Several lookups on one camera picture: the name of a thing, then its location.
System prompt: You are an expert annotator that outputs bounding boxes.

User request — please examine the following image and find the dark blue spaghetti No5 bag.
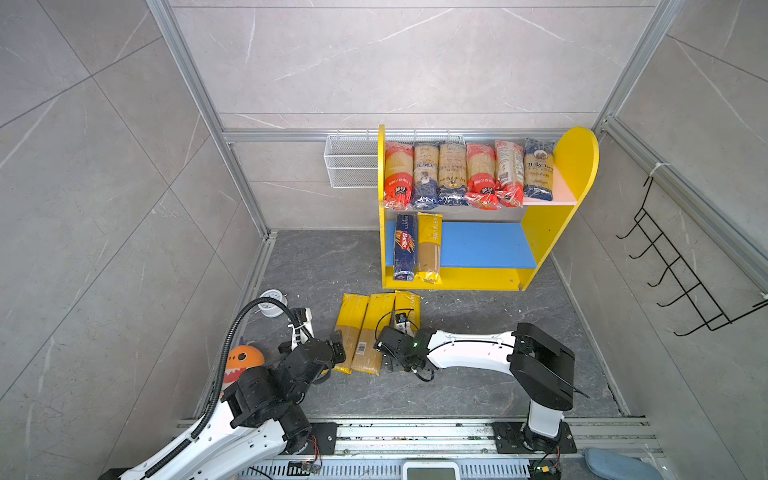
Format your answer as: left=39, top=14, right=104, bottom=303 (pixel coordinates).
left=393, top=214, right=417, bottom=282

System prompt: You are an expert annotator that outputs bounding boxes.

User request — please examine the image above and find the yellow Pastatime spaghetti bag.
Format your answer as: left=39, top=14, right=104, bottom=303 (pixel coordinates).
left=417, top=213, right=442, bottom=285

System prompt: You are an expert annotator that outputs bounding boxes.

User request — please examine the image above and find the blue Ankara bag label down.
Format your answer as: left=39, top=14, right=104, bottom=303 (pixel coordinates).
left=412, top=143, right=439, bottom=210

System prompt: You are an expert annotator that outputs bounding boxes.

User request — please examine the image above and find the red clear spaghetti bag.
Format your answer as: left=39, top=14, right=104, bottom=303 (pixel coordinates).
left=384, top=142, right=414, bottom=211

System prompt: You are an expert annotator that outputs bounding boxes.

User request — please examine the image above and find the red white-label spaghetti bag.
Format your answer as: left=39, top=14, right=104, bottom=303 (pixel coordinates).
left=495, top=141, right=524, bottom=208

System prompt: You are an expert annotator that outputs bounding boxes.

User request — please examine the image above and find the blue Ankara spaghetti bag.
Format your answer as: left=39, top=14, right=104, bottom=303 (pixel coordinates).
left=524, top=138, right=555, bottom=201

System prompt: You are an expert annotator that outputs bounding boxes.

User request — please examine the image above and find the blue-end Chinese spaghetti bag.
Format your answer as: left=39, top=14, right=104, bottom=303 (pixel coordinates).
left=437, top=143, right=468, bottom=206

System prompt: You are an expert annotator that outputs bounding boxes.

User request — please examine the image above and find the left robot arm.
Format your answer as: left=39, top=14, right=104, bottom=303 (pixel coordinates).
left=101, top=331, right=346, bottom=479

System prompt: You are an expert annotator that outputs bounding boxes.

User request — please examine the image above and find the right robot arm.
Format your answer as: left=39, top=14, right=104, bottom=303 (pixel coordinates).
left=374, top=322, right=581, bottom=455

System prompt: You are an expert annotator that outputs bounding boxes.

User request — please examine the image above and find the pink upper shelf board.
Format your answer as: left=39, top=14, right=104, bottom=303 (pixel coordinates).
left=523, top=167, right=578, bottom=207

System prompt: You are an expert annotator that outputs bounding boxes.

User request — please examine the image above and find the round white gauge clock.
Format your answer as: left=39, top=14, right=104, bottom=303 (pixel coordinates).
left=258, top=289, right=287, bottom=318

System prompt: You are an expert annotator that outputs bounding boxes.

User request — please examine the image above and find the orange monster toy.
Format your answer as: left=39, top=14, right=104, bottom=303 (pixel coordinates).
left=222, top=345, right=265, bottom=390

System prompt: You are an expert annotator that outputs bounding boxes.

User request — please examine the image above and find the white digital display device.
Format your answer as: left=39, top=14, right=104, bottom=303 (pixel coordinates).
left=401, top=459, right=461, bottom=480

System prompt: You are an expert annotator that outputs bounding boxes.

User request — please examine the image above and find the black corrugated cable hose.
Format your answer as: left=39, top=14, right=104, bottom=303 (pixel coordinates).
left=143, top=296, right=313, bottom=478

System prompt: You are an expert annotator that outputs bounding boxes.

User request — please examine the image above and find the white wire basket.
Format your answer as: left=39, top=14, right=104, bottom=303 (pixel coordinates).
left=324, top=129, right=465, bottom=189

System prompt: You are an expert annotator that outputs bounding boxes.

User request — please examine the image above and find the yellow shelf unit frame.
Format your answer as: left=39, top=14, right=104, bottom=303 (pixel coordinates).
left=378, top=127, right=599, bottom=291

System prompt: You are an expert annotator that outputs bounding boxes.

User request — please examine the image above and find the black wall hook rack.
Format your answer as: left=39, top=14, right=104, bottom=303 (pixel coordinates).
left=615, top=175, right=767, bottom=338

